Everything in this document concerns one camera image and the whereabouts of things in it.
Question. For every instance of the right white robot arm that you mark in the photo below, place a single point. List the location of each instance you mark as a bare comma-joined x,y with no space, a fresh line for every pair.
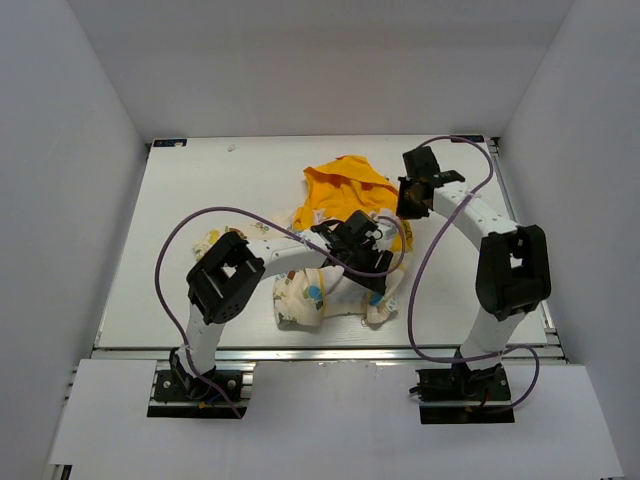
512,275

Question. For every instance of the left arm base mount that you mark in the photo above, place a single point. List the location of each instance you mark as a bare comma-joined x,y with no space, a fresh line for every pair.
170,399

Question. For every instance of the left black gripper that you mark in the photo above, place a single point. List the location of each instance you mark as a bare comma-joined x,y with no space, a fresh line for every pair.
384,261

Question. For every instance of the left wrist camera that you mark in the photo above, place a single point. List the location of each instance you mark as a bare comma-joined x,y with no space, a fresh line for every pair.
386,231

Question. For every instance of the blue table label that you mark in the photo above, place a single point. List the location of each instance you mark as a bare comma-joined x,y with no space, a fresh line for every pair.
169,143
474,138

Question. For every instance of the right blue table label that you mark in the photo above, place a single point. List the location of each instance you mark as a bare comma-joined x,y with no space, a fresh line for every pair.
474,138

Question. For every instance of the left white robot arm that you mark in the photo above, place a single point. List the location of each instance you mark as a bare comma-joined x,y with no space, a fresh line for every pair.
318,273

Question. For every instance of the aluminium table front rail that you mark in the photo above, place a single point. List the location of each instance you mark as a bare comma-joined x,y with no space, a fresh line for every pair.
546,353

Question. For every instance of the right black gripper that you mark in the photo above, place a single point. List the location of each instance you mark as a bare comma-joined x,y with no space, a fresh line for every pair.
403,210

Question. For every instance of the left blue table label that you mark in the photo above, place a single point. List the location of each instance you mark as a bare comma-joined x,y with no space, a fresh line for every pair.
169,143

